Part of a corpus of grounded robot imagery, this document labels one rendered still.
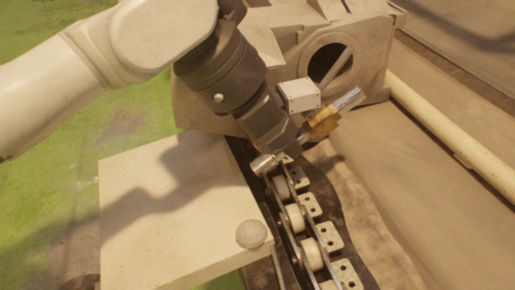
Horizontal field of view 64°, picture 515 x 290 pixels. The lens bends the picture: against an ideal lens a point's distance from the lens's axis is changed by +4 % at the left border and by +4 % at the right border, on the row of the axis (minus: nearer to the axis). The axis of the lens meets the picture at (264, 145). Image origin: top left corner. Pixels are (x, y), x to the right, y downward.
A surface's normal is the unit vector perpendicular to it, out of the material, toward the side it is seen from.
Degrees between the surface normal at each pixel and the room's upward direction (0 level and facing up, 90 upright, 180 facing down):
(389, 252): 47
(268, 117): 90
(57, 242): 0
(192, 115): 90
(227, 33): 29
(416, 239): 0
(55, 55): 37
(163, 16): 81
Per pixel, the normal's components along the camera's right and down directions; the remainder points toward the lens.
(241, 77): 0.53, 0.33
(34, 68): 0.10, -0.29
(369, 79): 0.27, 0.57
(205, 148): -0.17, -0.76
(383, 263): -0.50, -0.64
